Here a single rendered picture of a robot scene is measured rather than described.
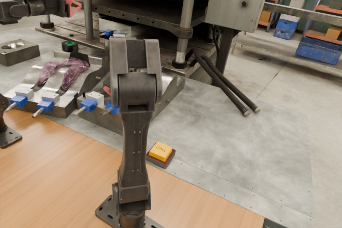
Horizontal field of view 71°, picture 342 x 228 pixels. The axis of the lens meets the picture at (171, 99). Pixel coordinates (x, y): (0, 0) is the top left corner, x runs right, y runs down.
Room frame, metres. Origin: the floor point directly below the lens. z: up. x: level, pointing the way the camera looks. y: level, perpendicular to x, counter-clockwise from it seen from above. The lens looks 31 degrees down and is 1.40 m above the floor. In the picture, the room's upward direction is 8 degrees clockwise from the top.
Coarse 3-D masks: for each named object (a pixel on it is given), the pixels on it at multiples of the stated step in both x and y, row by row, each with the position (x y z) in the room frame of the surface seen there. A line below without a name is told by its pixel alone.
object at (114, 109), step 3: (108, 102) 0.68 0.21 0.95; (108, 105) 0.67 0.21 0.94; (111, 105) 0.67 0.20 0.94; (105, 108) 0.67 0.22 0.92; (108, 108) 0.65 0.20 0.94; (111, 108) 0.66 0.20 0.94; (114, 108) 0.66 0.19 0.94; (117, 108) 0.66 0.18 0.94; (102, 111) 0.62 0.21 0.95; (105, 111) 0.63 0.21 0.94; (108, 111) 0.64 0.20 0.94; (111, 111) 0.66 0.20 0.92; (114, 111) 0.66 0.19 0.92; (117, 111) 0.67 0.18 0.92; (102, 114) 0.62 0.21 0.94; (114, 114) 0.66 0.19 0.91
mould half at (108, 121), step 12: (168, 72) 1.02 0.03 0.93; (168, 84) 0.93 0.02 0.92; (180, 84) 1.07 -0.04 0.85; (168, 96) 0.95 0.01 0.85; (96, 108) 0.73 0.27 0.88; (156, 108) 0.83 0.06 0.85; (96, 120) 0.73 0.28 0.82; (108, 120) 0.71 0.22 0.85; (120, 120) 0.69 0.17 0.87; (120, 132) 0.69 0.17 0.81
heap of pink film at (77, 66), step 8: (48, 64) 0.96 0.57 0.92; (56, 64) 0.97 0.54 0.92; (64, 64) 1.04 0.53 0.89; (72, 64) 1.06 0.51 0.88; (80, 64) 1.01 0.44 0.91; (88, 64) 1.08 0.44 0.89; (40, 72) 0.92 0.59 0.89; (48, 72) 0.92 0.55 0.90; (64, 72) 0.94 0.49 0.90; (72, 72) 0.94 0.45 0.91; (80, 72) 0.96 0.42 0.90; (40, 80) 0.89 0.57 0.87; (64, 80) 0.89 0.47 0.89; (72, 80) 0.90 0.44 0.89; (64, 88) 0.87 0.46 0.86
